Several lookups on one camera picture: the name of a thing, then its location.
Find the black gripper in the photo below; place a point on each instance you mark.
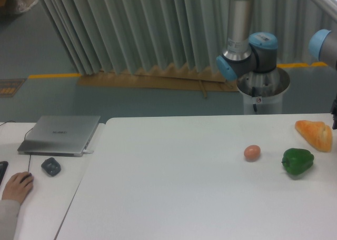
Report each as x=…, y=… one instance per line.
x=334, y=113

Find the brown egg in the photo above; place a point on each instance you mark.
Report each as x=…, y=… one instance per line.
x=252, y=153

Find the black keyboard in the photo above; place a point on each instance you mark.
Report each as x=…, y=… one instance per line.
x=3, y=168

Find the grey sleeved forearm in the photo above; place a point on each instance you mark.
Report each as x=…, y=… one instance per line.
x=9, y=215

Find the black computer mouse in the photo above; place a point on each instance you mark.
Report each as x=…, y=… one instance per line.
x=26, y=180

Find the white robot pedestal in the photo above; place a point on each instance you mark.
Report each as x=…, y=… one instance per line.
x=263, y=93

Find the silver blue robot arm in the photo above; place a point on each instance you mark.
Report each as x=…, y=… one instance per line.
x=252, y=58

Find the dark grey small device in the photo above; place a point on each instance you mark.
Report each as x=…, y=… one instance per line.
x=51, y=167

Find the pale green folding curtain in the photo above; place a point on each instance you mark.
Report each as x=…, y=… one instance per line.
x=126, y=35

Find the orange bread loaf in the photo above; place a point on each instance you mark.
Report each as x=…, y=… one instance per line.
x=317, y=134

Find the brown cardboard sheet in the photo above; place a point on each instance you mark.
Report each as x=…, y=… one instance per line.
x=171, y=78

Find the green bell pepper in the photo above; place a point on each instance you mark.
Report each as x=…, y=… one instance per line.
x=297, y=161

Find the silver closed laptop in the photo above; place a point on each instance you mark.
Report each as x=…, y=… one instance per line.
x=60, y=135

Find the person's hand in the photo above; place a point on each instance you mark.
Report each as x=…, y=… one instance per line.
x=13, y=189

